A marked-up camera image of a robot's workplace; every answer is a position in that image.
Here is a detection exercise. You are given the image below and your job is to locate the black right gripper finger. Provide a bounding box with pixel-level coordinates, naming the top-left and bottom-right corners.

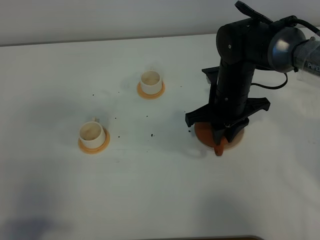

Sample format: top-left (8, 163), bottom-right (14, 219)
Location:
top-left (211, 124), bottom-right (226, 145)
top-left (226, 119), bottom-right (249, 143)

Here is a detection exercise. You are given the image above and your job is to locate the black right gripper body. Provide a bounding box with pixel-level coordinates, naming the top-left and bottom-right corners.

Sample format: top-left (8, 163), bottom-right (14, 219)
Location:
top-left (185, 63), bottom-right (271, 127)

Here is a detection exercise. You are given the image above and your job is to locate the brown clay teapot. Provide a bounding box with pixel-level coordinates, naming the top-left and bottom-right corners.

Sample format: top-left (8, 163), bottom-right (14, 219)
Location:
top-left (194, 122), bottom-right (228, 157)

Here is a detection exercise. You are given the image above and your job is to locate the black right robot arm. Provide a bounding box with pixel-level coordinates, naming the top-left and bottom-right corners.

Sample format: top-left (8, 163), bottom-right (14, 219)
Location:
top-left (185, 16), bottom-right (320, 145)

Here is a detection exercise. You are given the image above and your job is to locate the beige round teapot coaster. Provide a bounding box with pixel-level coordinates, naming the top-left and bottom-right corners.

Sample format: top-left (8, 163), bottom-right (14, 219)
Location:
top-left (199, 124), bottom-right (245, 152)

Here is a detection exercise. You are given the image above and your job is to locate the far white teacup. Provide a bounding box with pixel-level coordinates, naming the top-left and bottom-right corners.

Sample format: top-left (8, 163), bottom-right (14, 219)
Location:
top-left (140, 70), bottom-right (163, 95)

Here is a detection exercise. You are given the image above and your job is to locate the white teacup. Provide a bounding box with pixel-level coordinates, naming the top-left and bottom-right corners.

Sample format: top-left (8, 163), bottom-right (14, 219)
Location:
top-left (140, 70), bottom-right (163, 95)
top-left (78, 118), bottom-right (107, 150)

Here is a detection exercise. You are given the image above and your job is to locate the far orange cup coaster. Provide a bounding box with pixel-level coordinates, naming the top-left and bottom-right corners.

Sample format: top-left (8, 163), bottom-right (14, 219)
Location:
top-left (136, 80), bottom-right (165, 100)

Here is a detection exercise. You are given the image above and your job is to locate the orange cup coaster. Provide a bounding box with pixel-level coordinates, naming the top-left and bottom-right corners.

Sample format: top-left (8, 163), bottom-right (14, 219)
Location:
top-left (78, 127), bottom-right (110, 155)
top-left (136, 80), bottom-right (165, 100)

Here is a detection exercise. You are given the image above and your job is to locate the near orange cup coaster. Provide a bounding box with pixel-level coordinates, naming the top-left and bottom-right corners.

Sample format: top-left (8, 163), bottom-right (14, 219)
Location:
top-left (78, 127), bottom-right (110, 155)

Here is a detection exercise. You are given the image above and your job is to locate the near white teacup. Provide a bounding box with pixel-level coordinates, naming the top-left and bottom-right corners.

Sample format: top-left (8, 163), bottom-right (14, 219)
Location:
top-left (78, 118), bottom-right (107, 150)

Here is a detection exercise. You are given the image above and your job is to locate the black right camera cable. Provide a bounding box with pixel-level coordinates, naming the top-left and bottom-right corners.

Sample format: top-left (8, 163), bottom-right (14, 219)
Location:
top-left (234, 0), bottom-right (320, 90)

